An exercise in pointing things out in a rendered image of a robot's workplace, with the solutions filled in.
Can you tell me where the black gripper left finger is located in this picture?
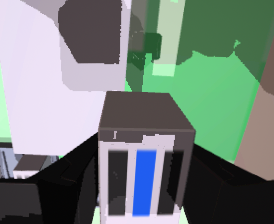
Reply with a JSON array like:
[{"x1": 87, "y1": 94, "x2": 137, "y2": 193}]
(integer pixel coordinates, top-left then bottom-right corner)
[{"x1": 0, "y1": 132, "x2": 99, "y2": 224}]

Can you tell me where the brown flat panel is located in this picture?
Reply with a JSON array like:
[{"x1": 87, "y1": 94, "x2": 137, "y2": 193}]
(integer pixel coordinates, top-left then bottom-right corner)
[{"x1": 234, "y1": 36, "x2": 274, "y2": 181}]

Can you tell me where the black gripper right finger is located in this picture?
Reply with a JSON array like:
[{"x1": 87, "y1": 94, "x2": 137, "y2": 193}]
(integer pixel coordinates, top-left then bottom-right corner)
[{"x1": 182, "y1": 143, "x2": 274, "y2": 224}]

